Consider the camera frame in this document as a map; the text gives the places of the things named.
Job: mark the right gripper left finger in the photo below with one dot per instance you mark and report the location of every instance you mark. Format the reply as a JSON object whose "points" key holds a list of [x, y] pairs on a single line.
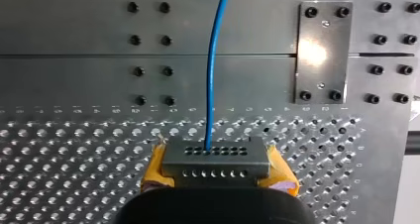
{"points": [[154, 174]]}

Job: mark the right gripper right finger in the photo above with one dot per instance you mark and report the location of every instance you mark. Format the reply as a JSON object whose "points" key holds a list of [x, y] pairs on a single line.
{"points": [[280, 176]]}

